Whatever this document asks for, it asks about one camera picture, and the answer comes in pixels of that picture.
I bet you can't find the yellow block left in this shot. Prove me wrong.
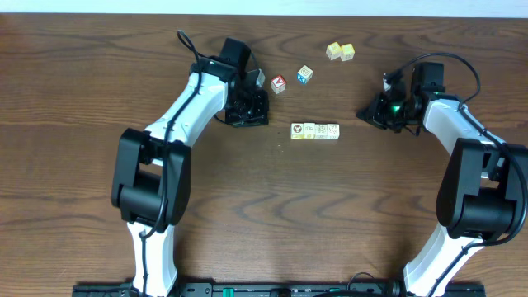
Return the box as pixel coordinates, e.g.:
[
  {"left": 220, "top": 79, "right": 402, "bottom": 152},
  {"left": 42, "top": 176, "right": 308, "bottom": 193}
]
[{"left": 326, "top": 42, "right": 342, "bottom": 60}]

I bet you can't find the wooden 8 block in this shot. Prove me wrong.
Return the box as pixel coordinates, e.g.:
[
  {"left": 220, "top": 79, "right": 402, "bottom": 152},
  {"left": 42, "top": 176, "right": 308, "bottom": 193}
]
[{"left": 327, "top": 124, "right": 340, "bottom": 139}]

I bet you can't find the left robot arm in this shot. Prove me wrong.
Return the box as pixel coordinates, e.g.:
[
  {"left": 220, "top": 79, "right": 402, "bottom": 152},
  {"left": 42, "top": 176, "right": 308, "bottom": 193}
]
[{"left": 111, "top": 31, "right": 269, "bottom": 296}]

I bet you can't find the blue X block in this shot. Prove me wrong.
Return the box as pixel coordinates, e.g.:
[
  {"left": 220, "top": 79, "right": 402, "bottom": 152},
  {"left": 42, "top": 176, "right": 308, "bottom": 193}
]
[{"left": 297, "top": 65, "right": 314, "bottom": 85}]

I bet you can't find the soccer ball block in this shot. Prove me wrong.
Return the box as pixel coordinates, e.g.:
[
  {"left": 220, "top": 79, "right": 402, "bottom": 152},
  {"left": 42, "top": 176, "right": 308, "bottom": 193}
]
[{"left": 290, "top": 123, "right": 304, "bottom": 139}]

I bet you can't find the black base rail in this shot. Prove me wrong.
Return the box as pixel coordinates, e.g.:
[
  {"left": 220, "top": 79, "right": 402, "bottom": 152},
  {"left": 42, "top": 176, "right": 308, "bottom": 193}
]
[{"left": 72, "top": 281, "right": 488, "bottom": 297}]

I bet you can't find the yellow-edged wooden block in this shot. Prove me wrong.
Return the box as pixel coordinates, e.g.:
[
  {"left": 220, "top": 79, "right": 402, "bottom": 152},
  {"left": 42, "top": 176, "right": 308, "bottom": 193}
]
[{"left": 303, "top": 123, "right": 316, "bottom": 139}]

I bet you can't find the red A block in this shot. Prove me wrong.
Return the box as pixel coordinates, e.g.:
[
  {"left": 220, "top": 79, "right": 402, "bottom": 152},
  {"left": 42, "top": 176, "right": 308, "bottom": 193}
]
[{"left": 271, "top": 75, "right": 286, "bottom": 94}]

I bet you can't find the yellow block right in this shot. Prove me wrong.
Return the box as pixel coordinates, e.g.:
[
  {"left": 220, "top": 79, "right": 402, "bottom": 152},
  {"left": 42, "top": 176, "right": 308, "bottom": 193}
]
[{"left": 340, "top": 43, "right": 356, "bottom": 61}]

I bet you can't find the yellow block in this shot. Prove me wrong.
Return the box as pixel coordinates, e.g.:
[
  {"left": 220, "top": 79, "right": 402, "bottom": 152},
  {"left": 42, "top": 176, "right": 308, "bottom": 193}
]
[
  {"left": 326, "top": 42, "right": 342, "bottom": 60},
  {"left": 340, "top": 43, "right": 356, "bottom": 61}
]

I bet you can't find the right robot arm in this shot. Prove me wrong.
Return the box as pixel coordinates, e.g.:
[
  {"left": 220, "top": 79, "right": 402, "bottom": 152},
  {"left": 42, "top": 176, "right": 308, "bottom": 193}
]
[{"left": 356, "top": 62, "right": 527, "bottom": 296}]

